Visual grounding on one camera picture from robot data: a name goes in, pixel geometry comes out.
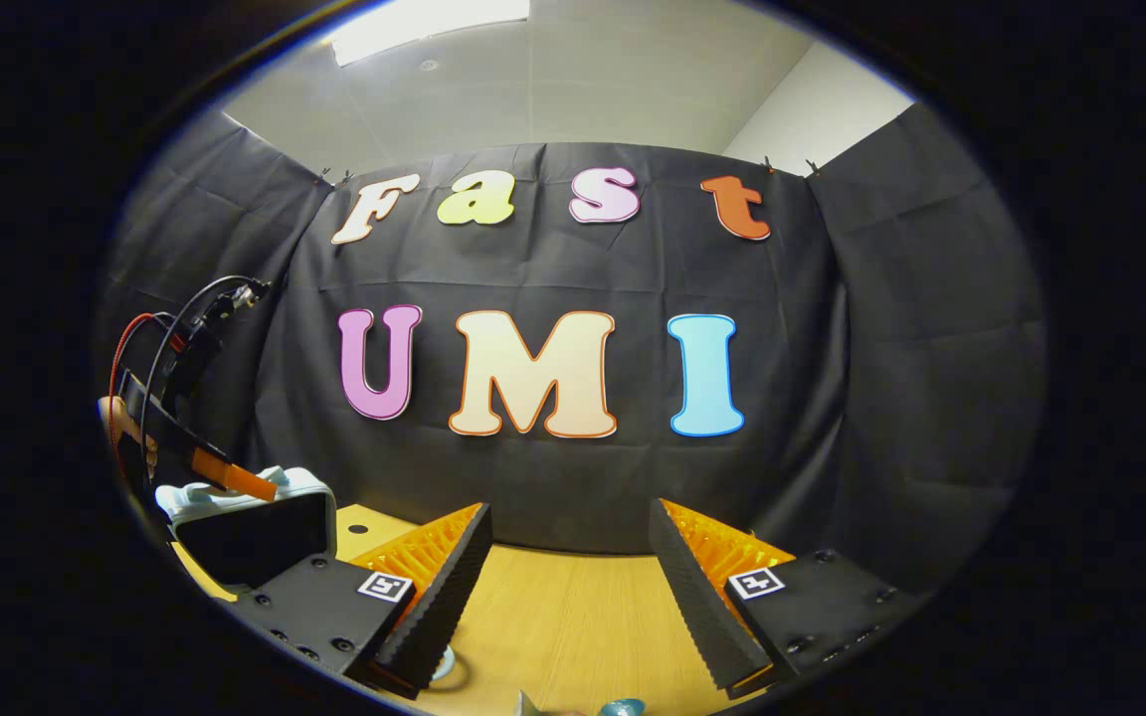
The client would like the light blue suitcase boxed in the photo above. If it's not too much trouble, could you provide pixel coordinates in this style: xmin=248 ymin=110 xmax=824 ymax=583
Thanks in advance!
xmin=155 ymin=465 xmax=457 ymax=685

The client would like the black cable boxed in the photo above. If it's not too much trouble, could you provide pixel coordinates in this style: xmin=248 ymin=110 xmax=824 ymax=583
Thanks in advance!
xmin=140 ymin=275 xmax=271 ymax=478

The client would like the black backdrop cloth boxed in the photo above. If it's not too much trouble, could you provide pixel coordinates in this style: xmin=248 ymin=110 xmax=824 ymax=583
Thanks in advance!
xmin=95 ymin=104 xmax=1050 ymax=598

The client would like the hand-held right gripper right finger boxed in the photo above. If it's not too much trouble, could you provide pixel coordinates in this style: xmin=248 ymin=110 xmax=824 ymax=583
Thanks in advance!
xmin=648 ymin=498 xmax=924 ymax=699

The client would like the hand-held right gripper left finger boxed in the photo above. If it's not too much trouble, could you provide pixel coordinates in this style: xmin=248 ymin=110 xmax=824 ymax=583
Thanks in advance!
xmin=233 ymin=502 xmax=494 ymax=700

